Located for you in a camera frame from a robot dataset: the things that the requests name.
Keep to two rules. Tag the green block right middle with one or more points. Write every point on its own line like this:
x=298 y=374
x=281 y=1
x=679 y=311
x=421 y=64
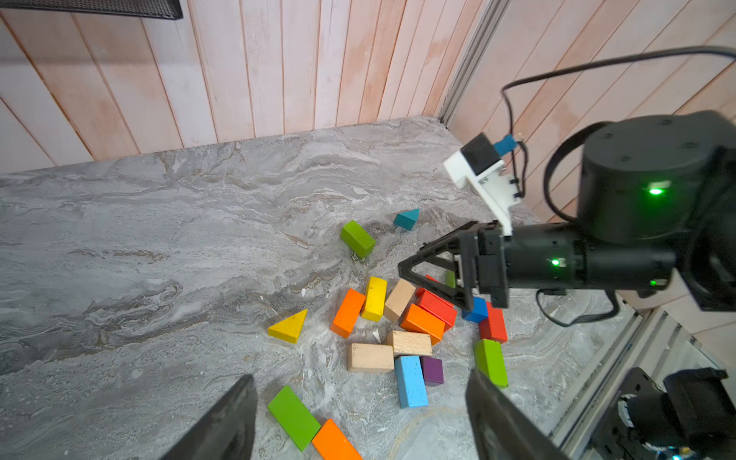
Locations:
x=450 y=279

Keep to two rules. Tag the yellow triangle block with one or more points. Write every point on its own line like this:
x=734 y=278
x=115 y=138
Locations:
x=289 y=329

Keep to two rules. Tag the natural wood block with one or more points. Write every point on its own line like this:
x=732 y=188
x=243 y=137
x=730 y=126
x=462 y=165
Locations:
x=409 y=344
x=370 y=358
x=398 y=300

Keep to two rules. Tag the green block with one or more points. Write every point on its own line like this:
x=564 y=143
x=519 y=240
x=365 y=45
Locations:
x=357 y=239
x=450 y=279
x=296 y=420
x=489 y=361

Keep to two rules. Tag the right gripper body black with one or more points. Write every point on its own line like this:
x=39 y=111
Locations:
x=482 y=263

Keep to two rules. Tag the red block pair left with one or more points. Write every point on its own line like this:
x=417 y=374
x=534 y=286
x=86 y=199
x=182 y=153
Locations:
x=437 y=307

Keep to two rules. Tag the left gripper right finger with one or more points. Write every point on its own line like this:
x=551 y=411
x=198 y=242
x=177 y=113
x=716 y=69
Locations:
x=500 y=429

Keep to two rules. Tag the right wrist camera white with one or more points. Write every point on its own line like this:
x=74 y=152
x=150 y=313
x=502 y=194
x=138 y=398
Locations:
x=478 y=165

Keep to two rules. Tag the purple cube block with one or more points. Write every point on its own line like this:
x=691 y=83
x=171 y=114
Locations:
x=433 y=371

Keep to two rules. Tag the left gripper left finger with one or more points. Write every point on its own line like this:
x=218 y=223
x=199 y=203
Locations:
x=227 y=430

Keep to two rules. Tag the green block far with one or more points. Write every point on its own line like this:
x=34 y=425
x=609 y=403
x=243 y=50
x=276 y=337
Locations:
x=357 y=239

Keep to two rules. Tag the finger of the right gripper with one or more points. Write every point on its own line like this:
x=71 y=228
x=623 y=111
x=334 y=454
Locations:
x=448 y=251
x=461 y=298

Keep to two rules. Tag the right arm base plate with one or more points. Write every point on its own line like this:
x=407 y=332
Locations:
x=689 y=416

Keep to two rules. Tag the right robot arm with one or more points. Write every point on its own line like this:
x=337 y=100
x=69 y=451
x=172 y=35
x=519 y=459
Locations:
x=657 y=197

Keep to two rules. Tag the blue cube block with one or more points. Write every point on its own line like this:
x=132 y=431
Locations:
x=478 y=311

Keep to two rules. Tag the green block left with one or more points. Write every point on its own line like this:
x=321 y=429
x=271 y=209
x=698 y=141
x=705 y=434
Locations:
x=296 y=420

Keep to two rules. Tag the yellow rectangular block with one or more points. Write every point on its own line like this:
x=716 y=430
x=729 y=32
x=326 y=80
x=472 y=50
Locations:
x=375 y=299

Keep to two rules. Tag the orange block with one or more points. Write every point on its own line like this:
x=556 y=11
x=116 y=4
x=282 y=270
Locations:
x=332 y=444
x=417 y=320
x=348 y=313

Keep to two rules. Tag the green block lower right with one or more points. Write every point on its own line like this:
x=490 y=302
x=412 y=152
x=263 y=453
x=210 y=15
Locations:
x=489 y=361

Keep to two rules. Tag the teal triangle block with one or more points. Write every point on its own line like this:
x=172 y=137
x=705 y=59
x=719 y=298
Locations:
x=407 y=219

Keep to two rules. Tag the light blue block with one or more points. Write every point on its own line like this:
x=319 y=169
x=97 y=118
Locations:
x=411 y=384

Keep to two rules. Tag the black mesh basket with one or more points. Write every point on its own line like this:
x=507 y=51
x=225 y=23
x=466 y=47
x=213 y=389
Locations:
x=155 y=9

